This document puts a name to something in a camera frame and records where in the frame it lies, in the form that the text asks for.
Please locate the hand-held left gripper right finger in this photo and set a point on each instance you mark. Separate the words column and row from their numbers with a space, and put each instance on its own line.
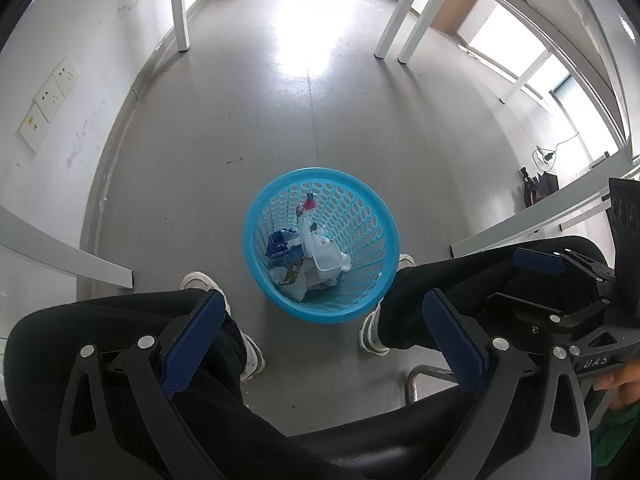
column 455, row 345

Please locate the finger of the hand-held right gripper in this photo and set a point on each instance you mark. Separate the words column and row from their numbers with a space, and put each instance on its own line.
column 530, row 315
column 537, row 260

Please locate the person's right hand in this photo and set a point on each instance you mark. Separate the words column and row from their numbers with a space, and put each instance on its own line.
column 627, row 385

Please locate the black object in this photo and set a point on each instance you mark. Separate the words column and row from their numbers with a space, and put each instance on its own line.
column 537, row 187

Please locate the blue snack wrapper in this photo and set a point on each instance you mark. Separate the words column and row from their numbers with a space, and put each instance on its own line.
column 282, row 247

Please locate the blue mesh basket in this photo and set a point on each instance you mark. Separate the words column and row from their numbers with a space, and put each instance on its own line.
column 360, row 220

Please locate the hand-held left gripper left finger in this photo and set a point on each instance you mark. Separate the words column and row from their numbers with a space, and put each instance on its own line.
column 195, row 340

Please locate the white wall plate yellow sticker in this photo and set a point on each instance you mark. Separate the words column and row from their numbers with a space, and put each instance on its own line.
column 32, row 129

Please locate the grey desk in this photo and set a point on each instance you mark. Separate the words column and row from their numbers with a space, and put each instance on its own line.
column 550, row 205

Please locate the white right shoe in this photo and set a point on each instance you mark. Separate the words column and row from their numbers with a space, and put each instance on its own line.
column 372, row 335

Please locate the clear plastic bag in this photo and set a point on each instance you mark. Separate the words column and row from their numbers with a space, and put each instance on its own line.
column 310, row 285

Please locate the white wall socket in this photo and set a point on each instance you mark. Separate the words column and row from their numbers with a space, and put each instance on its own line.
column 66, row 77
column 48, row 104

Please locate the white shoe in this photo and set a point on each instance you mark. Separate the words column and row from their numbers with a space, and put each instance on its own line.
column 200, row 285
column 372, row 335

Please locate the white table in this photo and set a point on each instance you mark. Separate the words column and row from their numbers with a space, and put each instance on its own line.
column 179, row 10

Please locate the white left shoe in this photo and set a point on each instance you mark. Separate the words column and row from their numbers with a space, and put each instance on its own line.
column 200, row 285

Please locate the chrome chair frame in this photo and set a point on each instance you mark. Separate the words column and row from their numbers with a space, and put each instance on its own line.
column 407, row 385

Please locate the white paper box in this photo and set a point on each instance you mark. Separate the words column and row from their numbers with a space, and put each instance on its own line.
column 330, row 260

